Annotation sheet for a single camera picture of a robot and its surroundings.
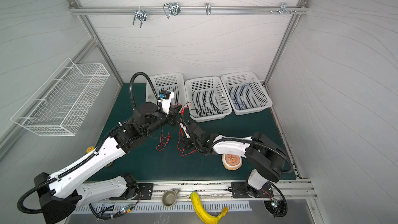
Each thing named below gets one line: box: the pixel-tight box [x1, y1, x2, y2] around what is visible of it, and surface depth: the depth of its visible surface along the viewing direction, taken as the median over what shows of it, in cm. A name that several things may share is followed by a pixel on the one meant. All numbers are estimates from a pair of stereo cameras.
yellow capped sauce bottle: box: [86, 146, 95, 154], surface depth 70 cm
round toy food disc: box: [221, 153, 243, 171], surface depth 82 cm
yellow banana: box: [190, 191, 229, 224], surface depth 66 cm
